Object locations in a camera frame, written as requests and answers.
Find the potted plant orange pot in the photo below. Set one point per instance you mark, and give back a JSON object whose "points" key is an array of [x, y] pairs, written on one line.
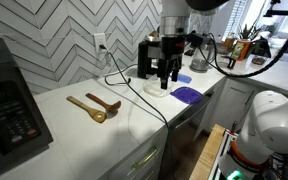
{"points": [[240, 50]]}

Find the black microwave oven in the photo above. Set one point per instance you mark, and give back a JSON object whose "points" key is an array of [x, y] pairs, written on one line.
{"points": [[7, 113]]}

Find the black overhead mount bar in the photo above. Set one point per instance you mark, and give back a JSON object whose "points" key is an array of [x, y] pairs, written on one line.
{"points": [[284, 12]]}

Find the black coffee grinder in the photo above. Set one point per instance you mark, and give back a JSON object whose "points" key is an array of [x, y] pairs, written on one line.
{"points": [[145, 60]]}

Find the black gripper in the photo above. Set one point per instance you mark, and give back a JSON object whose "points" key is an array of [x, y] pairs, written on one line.
{"points": [[172, 50]]}

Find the light blue plastic lid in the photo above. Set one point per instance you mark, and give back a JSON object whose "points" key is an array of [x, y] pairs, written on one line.
{"points": [[185, 79]]}

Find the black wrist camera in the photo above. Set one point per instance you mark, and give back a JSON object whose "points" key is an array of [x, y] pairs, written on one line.
{"points": [[195, 39]]}

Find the small dark dish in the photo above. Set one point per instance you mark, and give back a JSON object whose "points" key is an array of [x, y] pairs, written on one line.
{"points": [[259, 60]]}

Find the amber bottle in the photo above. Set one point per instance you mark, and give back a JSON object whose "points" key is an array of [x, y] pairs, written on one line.
{"points": [[229, 41]]}

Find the wide wooden spatula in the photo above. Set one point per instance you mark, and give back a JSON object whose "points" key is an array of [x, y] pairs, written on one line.
{"points": [[154, 34]]}

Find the white wall outlet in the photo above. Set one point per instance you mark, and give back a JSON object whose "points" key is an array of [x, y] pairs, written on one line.
{"points": [[100, 40]]}

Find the dark wooden spoon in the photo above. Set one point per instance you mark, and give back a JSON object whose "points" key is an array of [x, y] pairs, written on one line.
{"points": [[112, 107]]}

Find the black phone stand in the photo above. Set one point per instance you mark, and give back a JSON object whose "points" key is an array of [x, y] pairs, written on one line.
{"points": [[230, 61]]}

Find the light wooden slotted spoon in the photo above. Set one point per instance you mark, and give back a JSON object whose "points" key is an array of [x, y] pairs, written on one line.
{"points": [[95, 115]]}

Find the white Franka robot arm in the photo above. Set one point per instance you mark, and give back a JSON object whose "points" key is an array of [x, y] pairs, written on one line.
{"points": [[277, 120]]}

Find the wooden cart board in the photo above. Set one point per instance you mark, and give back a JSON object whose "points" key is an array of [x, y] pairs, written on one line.
{"points": [[207, 153]]}

